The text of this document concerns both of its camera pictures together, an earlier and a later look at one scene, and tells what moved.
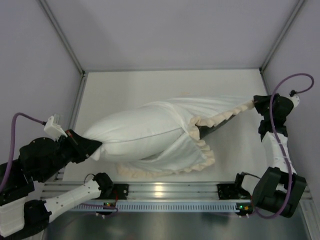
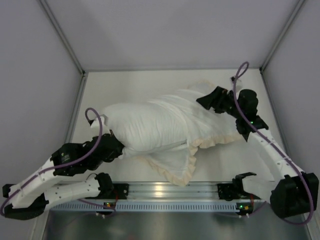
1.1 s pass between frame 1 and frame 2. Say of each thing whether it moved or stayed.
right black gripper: moved
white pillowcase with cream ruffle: moved
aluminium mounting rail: stayed
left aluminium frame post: stayed
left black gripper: moved
